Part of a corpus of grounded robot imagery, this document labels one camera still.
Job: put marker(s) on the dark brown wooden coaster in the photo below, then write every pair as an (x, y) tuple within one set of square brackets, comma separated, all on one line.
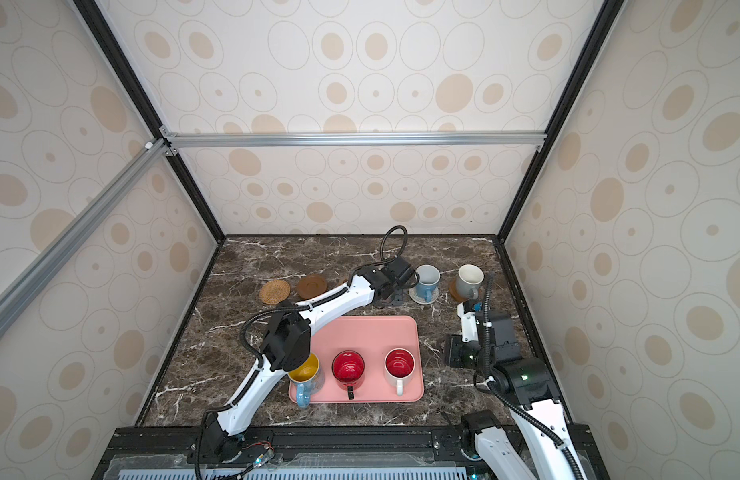
[(311, 286)]

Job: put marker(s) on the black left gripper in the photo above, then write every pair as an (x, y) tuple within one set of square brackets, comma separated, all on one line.
[(400, 296)]

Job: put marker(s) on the black corner frame post left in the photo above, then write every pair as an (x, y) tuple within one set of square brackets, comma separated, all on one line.
[(93, 17)]

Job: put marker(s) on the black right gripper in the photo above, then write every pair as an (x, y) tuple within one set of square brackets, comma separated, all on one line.
[(455, 343)]

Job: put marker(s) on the pink rectangular tray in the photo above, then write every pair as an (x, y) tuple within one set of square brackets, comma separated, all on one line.
[(373, 337)]

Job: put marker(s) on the aluminium crossbar left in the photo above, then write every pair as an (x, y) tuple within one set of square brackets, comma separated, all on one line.
[(24, 290)]

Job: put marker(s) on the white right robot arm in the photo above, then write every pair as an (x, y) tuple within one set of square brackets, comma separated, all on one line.
[(525, 387)]

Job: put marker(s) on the red mug black handle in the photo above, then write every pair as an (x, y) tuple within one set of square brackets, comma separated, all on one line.
[(348, 368)]

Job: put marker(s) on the white mug red inside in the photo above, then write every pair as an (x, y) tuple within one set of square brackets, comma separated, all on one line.
[(400, 366)]

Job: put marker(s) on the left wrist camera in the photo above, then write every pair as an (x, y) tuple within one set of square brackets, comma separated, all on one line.
[(400, 273)]

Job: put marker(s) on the multicolour woven round coaster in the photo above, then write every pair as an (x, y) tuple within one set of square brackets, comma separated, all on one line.
[(424, 294)]

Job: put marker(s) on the black corner frame post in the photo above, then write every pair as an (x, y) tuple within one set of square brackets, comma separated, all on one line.
[(602, 26), (93, 17)]

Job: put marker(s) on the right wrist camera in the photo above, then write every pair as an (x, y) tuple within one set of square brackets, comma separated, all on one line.
[(491, 330)]

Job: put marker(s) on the black corner frame post right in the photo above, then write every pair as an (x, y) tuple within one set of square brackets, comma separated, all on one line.
[(602, 26)]

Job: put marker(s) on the grey mug white inside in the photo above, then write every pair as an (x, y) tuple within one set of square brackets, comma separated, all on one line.
[(469, 281)]

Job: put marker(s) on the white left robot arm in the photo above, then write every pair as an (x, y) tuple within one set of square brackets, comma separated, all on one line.
[(280, 340)]

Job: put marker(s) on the aluminium crossbar back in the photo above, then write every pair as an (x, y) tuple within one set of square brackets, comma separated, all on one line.
[(359, 139)]

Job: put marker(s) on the brown wooden round coaster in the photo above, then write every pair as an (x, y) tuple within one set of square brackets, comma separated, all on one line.
[(455, 295)]

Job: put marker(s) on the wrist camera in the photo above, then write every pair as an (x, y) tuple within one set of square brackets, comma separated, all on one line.
[(400, 273), (491, 330)]

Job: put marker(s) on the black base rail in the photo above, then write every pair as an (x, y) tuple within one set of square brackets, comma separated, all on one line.
[(277, 452)]

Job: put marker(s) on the aluminium crossbar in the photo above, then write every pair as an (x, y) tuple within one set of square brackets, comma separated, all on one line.
[(359, 139), (24, 290)]

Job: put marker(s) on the yellow inside blue mug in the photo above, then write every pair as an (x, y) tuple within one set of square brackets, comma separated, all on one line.
[(306, 381)]

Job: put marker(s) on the blue floral mug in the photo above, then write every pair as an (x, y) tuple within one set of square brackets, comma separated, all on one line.
[(429, 275)]

